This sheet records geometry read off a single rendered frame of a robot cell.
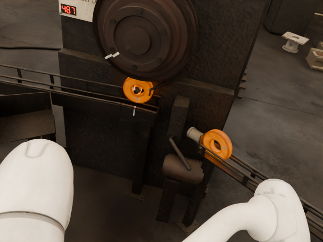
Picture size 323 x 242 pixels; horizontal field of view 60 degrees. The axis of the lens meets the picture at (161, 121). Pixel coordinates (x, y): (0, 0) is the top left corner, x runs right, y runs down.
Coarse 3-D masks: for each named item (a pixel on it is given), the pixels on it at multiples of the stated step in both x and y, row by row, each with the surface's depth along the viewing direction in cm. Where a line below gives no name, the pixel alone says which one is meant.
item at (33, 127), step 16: (0, 96) 139; (16, 96) 142; (32, 96) 145; (48, 96) 149; (0, 112) 144; (16, 112) 148; (32, 112) 151; (48, 112) 152; (0, 128) 140; (16, 128) 141; (32, 128) 142; (48, 128) 142
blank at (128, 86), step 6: (126, 84) 143; (132, 84) 142; (138, 84) 142; (144, 84) 141; (150, 84) 142; (126, 90) 145; (132, 90) 146; (144, 90) 143; (126, 96) 147; (132, 96) 147; (138, 96) 146; (144, 96) 145; (150, 96) 145; (138, 102) 148
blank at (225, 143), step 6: (210, 132) 134; (216, 132) 132; (222, 132) 132; (204, 138) 139; (210, 138) 136; (216, 138) 132; (222, 138) 130; (228, 138) 130; (204, 144) 140; (210, 144) 137; (222, 144) 131; (228, 144) 129; (216, 150) 138; (222, 150) 132; (228, 150) 129; (210, 156) 140; (222, 156) 134; (228, 156) 132
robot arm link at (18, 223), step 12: (0, 216) 41; (12, 216) 41; (24, 216) 42; (36, 216) 43; (0, 228) 40; (12, 228) 40; (24, 228) 41; (36, 228) 42; (48, 228) 43; (60, 228) 45; (0, 240) 39; (12, 240) 39; (24, 240) 40; (36, 240) 41; (48, 240) 42; (60, 240) 44
